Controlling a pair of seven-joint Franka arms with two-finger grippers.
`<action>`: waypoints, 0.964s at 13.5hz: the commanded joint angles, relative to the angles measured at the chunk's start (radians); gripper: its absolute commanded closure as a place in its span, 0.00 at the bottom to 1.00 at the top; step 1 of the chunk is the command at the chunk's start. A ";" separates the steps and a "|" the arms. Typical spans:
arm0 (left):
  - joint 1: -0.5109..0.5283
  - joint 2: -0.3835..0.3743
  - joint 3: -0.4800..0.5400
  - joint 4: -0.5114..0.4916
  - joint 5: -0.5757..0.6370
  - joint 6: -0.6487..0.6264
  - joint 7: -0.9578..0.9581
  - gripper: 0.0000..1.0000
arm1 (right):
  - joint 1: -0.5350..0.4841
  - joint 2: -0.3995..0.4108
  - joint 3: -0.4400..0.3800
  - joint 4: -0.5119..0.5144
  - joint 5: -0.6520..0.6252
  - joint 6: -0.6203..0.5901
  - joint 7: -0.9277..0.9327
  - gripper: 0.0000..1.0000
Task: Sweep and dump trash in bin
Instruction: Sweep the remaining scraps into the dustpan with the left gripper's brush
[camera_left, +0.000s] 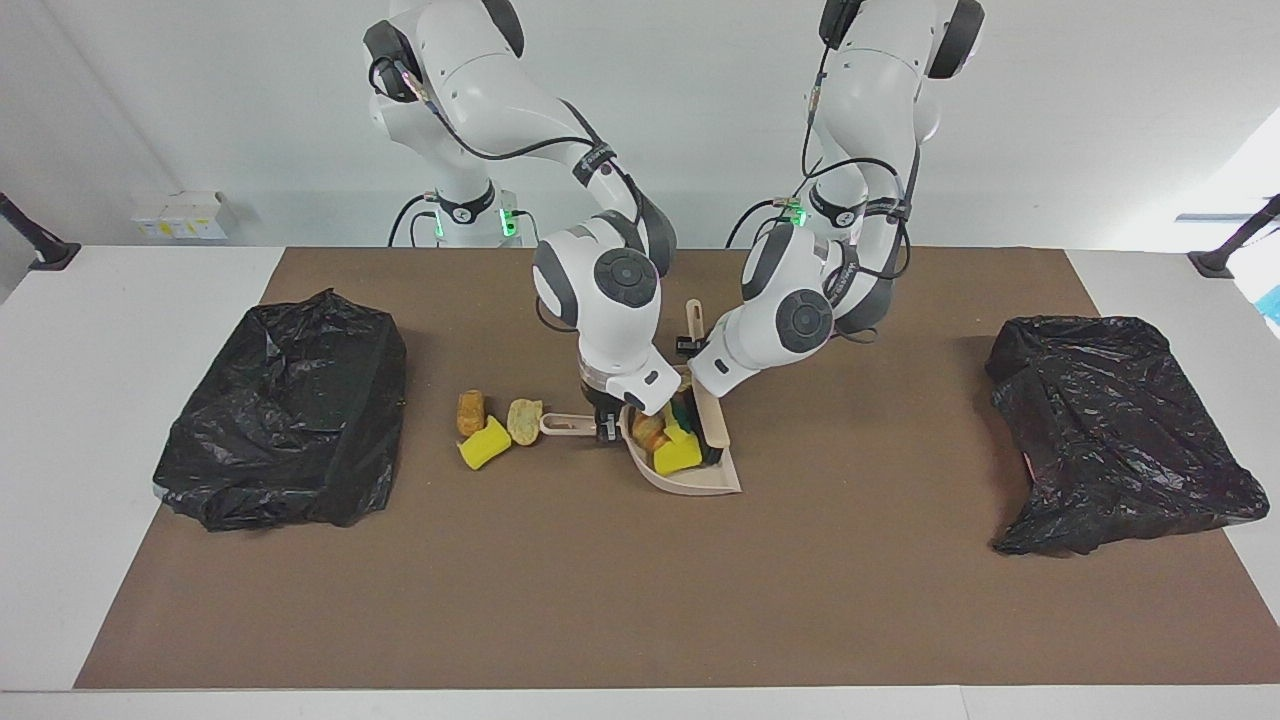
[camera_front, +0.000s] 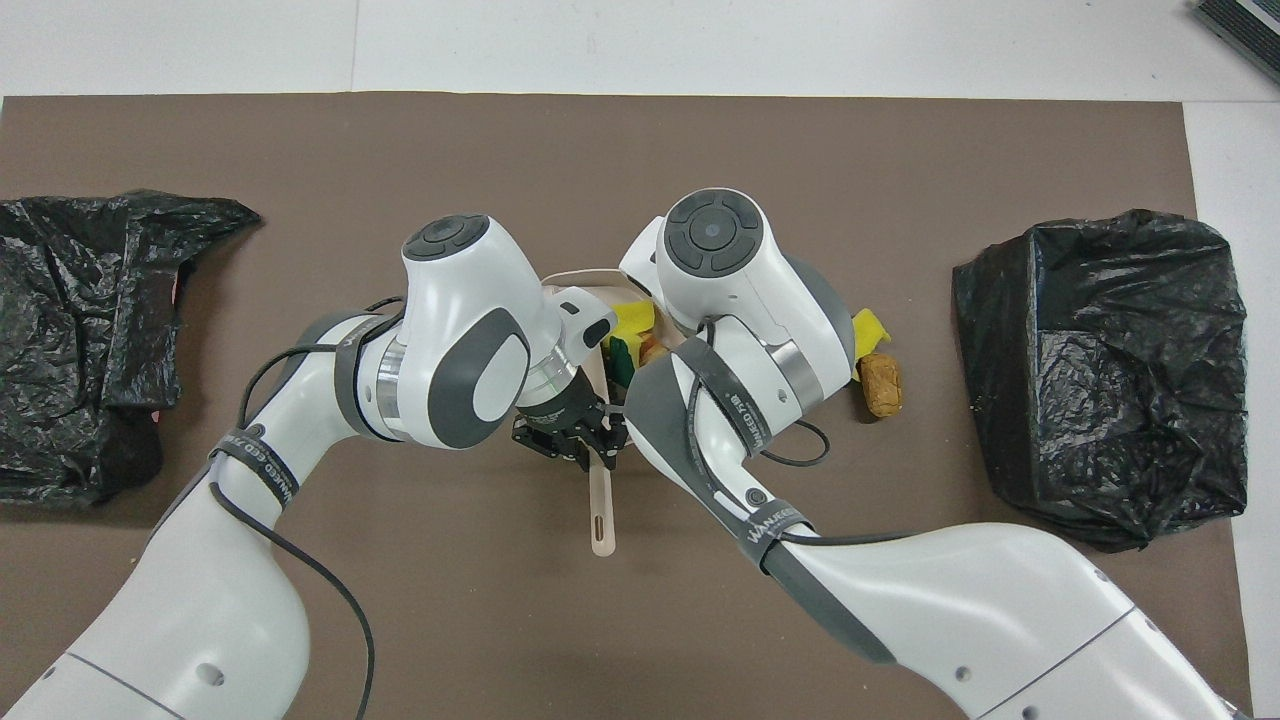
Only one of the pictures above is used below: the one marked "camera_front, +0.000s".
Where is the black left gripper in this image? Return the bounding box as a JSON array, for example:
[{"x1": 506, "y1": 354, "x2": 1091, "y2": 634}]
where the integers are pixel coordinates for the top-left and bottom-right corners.
[{"x1": 512, "y1": 376, "x2": 630, "y2": 471}]

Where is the beige plastic dustpan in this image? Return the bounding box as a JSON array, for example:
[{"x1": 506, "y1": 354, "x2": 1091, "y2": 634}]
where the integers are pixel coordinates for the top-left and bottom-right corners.
[{"x1": 540, "y1": 268, "x2": 656, "y2": 401}]

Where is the brown bread chunk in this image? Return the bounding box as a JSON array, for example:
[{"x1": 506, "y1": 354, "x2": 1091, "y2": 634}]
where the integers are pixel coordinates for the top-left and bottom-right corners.
[{"x1": 862, "y1": 352, "x2": 904, "y2": 419}]

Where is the boxy black bag lined bin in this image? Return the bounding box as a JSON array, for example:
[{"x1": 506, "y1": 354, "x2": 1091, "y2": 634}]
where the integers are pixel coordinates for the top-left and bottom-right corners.
[{"x1": 952, "y1": 209, "x2": 1251, "y2": 553}]

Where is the crumpled black bag lined bin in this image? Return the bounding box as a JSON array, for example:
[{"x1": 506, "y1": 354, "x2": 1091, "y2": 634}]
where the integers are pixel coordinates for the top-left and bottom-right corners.
[{"x1": 0, "y1": 190, "x2": 263, "y2": 506}]

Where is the brown table mat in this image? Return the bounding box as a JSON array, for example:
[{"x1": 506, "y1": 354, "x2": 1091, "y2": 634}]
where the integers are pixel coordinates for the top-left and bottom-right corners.
[{"x1": 0, "y1": 92, "x2": 1251, "y2": 720}]

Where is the dark ribbed device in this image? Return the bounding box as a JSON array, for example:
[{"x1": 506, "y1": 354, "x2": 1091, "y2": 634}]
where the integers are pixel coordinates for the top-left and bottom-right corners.
[{"x1": 1190, "y1": 0, "x2": 1280, "y2": 58}]

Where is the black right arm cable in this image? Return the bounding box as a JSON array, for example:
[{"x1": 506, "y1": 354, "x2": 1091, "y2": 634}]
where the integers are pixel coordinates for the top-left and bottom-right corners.
[{"x1": 690, "y1": 320, "x2": 921, "y2": 546}]

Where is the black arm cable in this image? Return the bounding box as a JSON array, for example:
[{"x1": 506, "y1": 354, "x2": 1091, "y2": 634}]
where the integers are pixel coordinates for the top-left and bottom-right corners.
[
  {"x1": 690, "y1": 320, "x2": 921, "y2": 546},
  {"x1": 210, "y1": 295, "x2": 376, "y2": 720}
]

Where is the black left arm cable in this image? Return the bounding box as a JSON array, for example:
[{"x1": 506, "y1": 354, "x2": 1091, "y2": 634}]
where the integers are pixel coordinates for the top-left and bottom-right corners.
[{"x1": 210, "y1": 295, "x2": 376, "y2": 720}]

